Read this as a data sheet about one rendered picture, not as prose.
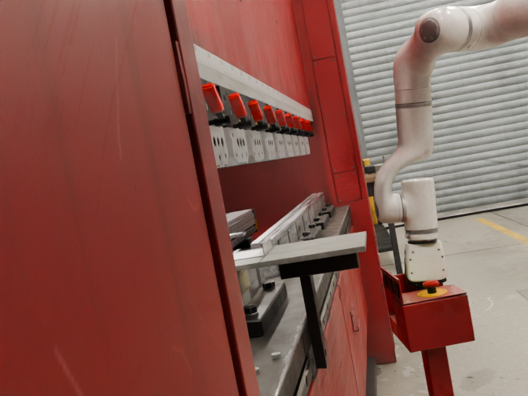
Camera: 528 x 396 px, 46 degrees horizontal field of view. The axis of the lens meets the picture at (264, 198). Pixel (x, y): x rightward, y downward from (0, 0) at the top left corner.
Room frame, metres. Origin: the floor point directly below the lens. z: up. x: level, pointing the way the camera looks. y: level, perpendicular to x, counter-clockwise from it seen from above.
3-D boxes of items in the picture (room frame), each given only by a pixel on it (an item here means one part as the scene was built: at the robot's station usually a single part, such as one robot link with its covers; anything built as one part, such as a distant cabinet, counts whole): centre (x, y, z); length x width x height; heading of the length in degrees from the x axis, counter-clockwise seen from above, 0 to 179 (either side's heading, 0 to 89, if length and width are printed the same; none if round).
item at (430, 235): (1.60, -0.38, 0.91); 0.09 x 0.08 x 0.03; 90
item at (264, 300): (1.20, 0.04, 0.89); 0.30 x 0.05 x 0.03; 169
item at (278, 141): (1.94, -0.04, 1.26); 0.15 x 0.09 x 0.17; 169
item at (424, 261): (1.60, -0.38, 0.85); 0.10 x 0.07 x 0.11; 90
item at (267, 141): (1.74, 0.00, 1.26); 0.15 x 0.09 x 0.17; 169
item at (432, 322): (1.55, -0.35, 0.75); 0.20 x 0.16 x 0.18; 1
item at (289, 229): (2.41, -0.13, 0.92); 1.67 x 0.06 x 0.10; 169
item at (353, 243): (1.15, -0.04, 1.00); 0.26 x 0.18 x 0.01; 79
